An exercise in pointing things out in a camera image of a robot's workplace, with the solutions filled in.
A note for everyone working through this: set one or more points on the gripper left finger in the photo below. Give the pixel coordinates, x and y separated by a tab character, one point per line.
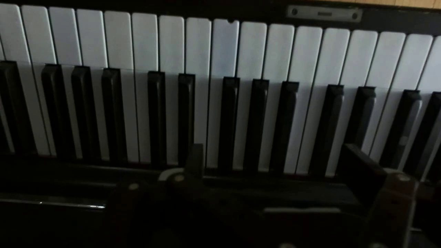
195	163

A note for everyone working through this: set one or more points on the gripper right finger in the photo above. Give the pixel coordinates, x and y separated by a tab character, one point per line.
386	198

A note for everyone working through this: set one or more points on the black upright piano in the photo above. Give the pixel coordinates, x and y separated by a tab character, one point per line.
221	92

